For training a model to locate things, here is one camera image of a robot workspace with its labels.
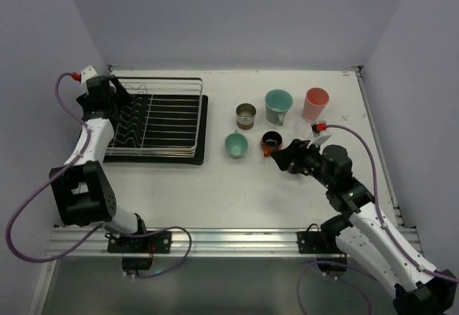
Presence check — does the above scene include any orange white-ringed cup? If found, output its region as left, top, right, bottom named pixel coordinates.
left=260, top=131, right=283, bottom=157

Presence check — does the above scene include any clear glass cup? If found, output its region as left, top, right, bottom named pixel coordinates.
left=294, top=118, right=313, bottom=141

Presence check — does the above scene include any small green cup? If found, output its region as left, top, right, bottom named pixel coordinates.
left=224, top=130, right=248, bottom=159

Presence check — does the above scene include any large green mug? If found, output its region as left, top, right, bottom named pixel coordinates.
left=265, top=89, right=293, bottom=126

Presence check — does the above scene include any white brown cup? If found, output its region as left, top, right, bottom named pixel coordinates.
left=236, top=103, right=257, bottom=130

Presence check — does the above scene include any pink plastic cup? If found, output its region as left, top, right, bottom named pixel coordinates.
left=302, top=88, right=329, bottom=121

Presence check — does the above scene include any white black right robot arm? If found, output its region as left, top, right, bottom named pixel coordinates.
left=271, top=139, right=458, bottom=314

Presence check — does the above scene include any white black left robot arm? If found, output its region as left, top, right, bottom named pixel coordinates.
left=49, top=75, right=147, bottom=236

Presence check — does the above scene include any black drip tray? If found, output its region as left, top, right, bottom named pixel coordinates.
left=104, top=93, right=208, bottom=166

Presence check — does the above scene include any right black controller box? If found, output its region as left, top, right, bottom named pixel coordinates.
left=317, top=258, right=347, bottom=277

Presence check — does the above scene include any black controller box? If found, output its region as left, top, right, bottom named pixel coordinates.
left=121, top=257, right=153, bottom=275
left=317, top=258, right=347, bottom=277

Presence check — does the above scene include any left black controller box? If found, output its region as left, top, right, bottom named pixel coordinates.
left=121, top=257, right=153, bottom=275

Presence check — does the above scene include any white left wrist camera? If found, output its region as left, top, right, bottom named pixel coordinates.
left=80, top=65, right=98, bottom=84

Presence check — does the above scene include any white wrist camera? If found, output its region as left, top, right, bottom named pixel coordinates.
left=308, top=121, right=331, bottom=148
left=80, top=65, right=98, bottom=84

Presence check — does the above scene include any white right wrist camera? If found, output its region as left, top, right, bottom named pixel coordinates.
left=308, top=121, right=331, bottom=148

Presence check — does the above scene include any metal wire dish rack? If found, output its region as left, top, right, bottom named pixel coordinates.
left=105, top=76, right=208, bottom=165

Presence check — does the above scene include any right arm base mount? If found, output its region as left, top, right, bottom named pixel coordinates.
left=296, top=223, right=342, bottom=255

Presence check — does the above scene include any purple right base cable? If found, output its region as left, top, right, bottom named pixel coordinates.
left=297, top=259, right=376, bottom=315

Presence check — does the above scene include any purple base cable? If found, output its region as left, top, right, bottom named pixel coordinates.
left=123, top=225, right=193, bottom=280
left=297, top=259, right=376, bottom=315

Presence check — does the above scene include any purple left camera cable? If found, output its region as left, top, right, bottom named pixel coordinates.
left=5, top=72, right=105, bottom=264

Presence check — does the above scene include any purple camera cable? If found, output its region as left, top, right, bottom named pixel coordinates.
left=311, top=123, right=459, bottom=283
left=5, top=72, right=105, bottom=264

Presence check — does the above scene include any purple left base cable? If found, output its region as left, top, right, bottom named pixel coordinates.
left=123, top=225, right=193, bottom=280

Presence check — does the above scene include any aluminium right side rail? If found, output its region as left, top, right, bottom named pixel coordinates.
left=353, top=65, right=408, bottom=228

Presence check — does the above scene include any aluminium rail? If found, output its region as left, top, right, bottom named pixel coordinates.
left=48, top=227, right=420, bottom=258
left=353, top=65, right=408, bottom=228

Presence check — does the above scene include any aluminium front rail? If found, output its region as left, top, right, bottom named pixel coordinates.
left=48, top=227, right=420, bottom=258

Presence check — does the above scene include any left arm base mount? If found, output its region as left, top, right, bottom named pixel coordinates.
left=105, top=231, right=172, bottom=255

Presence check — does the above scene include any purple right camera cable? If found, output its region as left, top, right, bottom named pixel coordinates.
left=311, top=123, right=459, bottom=283

